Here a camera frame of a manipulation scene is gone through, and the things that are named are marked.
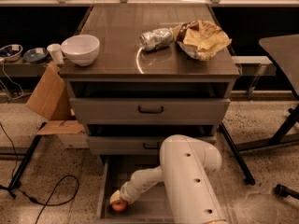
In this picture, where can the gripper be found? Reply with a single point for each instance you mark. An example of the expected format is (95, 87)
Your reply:
(127, 194)

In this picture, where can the red apple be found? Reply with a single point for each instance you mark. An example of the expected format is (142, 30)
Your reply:
(119, 206)

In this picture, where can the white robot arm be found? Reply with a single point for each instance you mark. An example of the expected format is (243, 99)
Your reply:
(185, 163)

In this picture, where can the bottom open grey drawer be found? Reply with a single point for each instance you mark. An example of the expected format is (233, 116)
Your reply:
(152, 207)

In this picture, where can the middle grey drawer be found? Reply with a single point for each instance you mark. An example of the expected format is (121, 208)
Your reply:
(121, 145)

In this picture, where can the top grey drawer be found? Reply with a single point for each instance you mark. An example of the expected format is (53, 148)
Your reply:
(146, 111)

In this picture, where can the grey drawer cabinet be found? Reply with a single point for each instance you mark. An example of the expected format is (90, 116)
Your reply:
(143, 87)

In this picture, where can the black table leg left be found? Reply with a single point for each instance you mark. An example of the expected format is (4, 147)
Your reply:
(16, 178)

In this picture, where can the brown cardboard box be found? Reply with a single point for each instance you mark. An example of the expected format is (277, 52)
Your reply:
(50, 100)

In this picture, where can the white ceramic bowl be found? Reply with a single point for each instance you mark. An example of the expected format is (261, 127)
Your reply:
(81, 49)

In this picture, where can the white paper cup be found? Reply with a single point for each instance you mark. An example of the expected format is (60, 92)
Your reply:
(55, 52)

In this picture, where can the crushed silver can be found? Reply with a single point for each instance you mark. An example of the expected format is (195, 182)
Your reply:
(156, 39)

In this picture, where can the blue patterned bowl right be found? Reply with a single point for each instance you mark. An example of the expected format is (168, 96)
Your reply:
(36, 55)

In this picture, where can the blue patterned bowl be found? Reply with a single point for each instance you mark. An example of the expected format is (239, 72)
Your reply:
(36, 55)
(11, 53)

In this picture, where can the black round floor object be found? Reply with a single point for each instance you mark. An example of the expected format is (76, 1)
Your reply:
(284, 192)

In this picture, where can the blue patterned bowl left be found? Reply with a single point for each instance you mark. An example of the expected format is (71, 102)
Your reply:
(11, 53)

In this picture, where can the crumpled brown chip bag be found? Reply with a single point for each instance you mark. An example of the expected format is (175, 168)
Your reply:
(201, 40)

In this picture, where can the dark side table top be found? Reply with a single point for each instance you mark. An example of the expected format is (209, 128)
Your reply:
(284, 52)

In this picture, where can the black table leg frame right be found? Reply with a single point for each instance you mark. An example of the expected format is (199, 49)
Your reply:
(281, 137)

